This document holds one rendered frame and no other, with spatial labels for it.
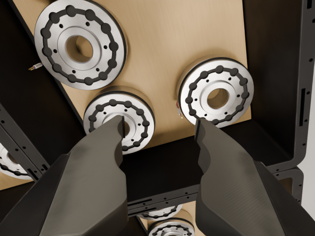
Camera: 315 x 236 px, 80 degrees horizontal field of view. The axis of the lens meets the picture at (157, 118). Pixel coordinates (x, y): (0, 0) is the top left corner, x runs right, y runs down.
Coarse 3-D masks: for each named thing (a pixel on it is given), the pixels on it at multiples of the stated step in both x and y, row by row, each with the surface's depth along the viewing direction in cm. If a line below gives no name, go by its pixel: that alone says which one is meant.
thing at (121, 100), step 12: (108, 96) 25; (120, 96) 25; (132, 96) 25; (96, 108) 26; (108, 108) 26; (120, 108) 26; (132, 108) 26; (144, 108) 26; (84, 120) 26; (96, 120) 26; (144, 120) 27; (144, 132) 28; (132, 144) 29; (144, 144) 29
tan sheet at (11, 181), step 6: (0, 174) 34; (6, 174) 34; (0, 180) 35; (6, 180) 35; (12, 180) 35; (18, 180) 35; (24, 180) 35; (30, 180) 35; (0, 186) 36; (6, 186) 36; (12, 186) 36
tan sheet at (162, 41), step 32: (32, 0) 22; (96, 0) 22; (128, 0) 23; (160, 0) 23; (192, 0) 23; (224, 0) 23; (32, 32) 24; (128, 32) 24; (160, 32) 24; (192, 32) 25; (224, 32) 25; (128, 64) 26; (160, 64) 26; (160, 96) 29; (160, 128) 31; (192, 128) 32
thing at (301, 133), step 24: (312, 0) 15; (312, 24) 16; (312, 48) 17; (312, 72) 18; (0, 96) 18; (0, 120) 18; (24, 144) 20; (48, 168) 21; (288, 168) 23; (168, 192) 24; (192, 192) 24
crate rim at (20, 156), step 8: (0, 128) 19; (0, 136) 19; (8, 136) 19; (8, 144) 20; (16, 144) 20; (8, 152) 20; (16, 152) 20; (24, 152) 20; (16, 160) 21; (24, 160) 21; (24, 168) 21; (32, 168) 21; (32, 176) 22; (40, 176) 22
